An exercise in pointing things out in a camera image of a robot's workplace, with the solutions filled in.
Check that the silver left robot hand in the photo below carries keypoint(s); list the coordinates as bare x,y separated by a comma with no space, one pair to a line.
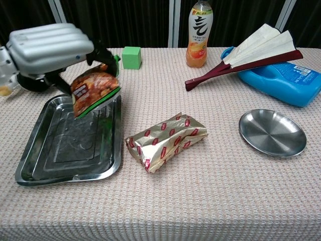
47,49

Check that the green snack bag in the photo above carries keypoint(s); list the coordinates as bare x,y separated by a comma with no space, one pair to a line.
92,85

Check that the silver snack bag red print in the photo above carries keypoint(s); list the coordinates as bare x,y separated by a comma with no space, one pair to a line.
165,143

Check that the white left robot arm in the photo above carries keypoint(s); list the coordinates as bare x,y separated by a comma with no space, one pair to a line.
6,60

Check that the black white plush toy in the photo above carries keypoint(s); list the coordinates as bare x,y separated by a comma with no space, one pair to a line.
32,84

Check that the black pleated curtain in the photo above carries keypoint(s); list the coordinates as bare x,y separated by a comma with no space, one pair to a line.
125,20

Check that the green foam cube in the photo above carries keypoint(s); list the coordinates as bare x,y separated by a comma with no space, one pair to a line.
131,58

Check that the rectangular steel tray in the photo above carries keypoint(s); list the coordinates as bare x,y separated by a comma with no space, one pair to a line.
70,150

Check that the orange drink bottle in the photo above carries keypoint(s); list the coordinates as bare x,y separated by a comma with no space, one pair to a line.
199,32

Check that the beige woven tablecloth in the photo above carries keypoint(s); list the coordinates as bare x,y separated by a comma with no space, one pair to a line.
175,200

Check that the folding fan maroon ribs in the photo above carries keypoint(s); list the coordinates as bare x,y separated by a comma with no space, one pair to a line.
260,47

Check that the round steel plate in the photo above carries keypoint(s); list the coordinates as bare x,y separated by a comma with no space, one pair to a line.
272,133

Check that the blue detergent bottle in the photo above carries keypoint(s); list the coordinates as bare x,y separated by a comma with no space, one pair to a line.
288,82

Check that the grey metal frame post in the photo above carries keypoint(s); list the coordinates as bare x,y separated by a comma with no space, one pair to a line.
286,12
56,11
174,22

